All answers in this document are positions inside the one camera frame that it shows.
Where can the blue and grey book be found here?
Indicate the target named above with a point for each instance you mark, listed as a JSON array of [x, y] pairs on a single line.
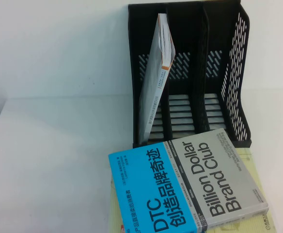
[[180, 184]]

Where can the white book with orange trim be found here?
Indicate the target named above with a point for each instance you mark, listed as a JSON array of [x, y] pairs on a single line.
[[151, 85]]

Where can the black plastic book stand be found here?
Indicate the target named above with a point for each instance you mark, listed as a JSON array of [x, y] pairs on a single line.
[[231, 72]]

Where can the pale yellow mechanical handbook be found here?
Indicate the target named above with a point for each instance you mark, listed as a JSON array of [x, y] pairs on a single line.
[[262, 174]]

